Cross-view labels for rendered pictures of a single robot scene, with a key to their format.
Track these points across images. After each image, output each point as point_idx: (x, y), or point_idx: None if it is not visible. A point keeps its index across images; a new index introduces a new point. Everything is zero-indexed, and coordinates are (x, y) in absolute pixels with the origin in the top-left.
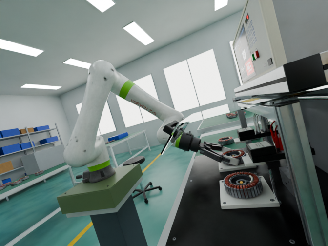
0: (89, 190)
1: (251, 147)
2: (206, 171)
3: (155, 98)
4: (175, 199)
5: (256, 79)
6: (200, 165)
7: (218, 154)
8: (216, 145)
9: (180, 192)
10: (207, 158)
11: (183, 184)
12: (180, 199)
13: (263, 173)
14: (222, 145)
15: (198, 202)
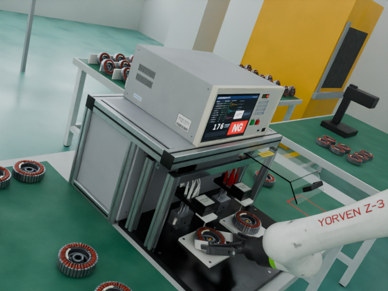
0: None
1: (249, 189)
2: (243, 267)
3: (337, 209)
4: (293, 277)
5: (262, 140)
6: (239, 283)
7: (237, 234)
8: (219, 244)
9: (284, 279)
10: (214, 287)
11: (275, 287)
12: (288, 273)
13: (210, 223)
14: (209, 242)
15: None
